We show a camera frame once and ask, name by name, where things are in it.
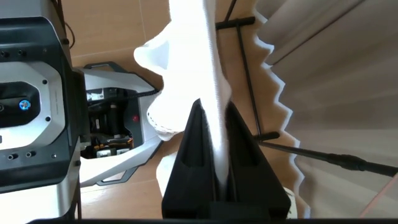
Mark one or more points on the beige curtain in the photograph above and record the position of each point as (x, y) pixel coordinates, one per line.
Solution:
(342, 93)

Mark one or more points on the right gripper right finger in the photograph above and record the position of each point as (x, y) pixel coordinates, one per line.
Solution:
(255, 186)

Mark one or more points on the white printed t-shirt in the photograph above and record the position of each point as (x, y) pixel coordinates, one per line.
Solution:
(186, 62)

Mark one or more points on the black clothes rack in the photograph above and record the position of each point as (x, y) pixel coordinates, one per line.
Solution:
(348, 161)

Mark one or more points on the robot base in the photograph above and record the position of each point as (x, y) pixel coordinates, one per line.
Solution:
(37, 130)

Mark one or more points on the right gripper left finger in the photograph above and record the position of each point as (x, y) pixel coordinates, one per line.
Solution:
(186, 186)

